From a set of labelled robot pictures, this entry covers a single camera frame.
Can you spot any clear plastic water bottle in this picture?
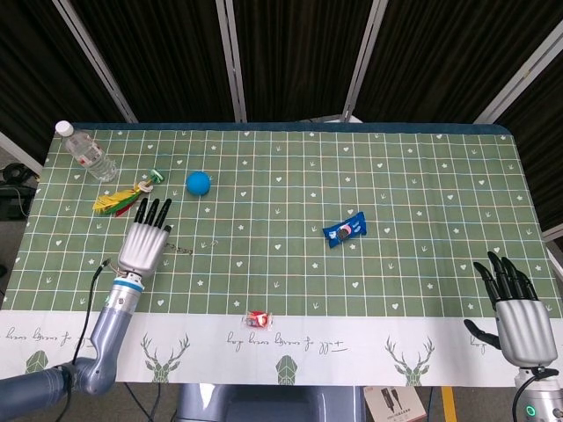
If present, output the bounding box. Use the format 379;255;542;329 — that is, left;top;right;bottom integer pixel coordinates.
55;120;119;183

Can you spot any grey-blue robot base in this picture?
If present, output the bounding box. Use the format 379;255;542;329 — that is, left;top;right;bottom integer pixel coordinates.
174;382;367;422

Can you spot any white cable product box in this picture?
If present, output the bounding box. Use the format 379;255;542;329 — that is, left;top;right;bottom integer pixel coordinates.
362;384;427;422

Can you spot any green grid tablecloth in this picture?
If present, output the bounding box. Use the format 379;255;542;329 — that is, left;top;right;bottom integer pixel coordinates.
0;121;563;387

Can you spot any colourful feather shuttlecock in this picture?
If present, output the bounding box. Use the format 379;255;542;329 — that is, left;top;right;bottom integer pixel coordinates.
91;169;166;218

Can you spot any blue cookie packet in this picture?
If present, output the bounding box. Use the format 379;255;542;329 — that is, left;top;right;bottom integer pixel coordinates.
322;211;368;249

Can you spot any blue ball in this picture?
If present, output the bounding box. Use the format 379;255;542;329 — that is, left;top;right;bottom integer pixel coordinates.
186;171;212;197

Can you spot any small red candy wrapper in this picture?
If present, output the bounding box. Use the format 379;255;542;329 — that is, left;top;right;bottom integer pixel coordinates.
244;309;274;329

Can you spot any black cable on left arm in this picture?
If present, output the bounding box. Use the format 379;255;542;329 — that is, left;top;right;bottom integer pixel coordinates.
55;258;112;422

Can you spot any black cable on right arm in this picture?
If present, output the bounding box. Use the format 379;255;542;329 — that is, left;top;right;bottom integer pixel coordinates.
511;367;559;422

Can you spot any black equipment on floor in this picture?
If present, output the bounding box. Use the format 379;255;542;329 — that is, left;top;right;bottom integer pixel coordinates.
0;162;37;222

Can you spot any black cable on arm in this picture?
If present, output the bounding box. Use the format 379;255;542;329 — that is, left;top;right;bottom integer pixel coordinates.
55;258;112;422
511;367;559;422

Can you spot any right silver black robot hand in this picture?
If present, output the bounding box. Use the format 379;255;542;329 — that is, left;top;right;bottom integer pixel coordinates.
464;251;559;367

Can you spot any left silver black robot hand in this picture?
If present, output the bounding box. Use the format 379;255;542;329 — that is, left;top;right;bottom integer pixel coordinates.
117;197;173;279

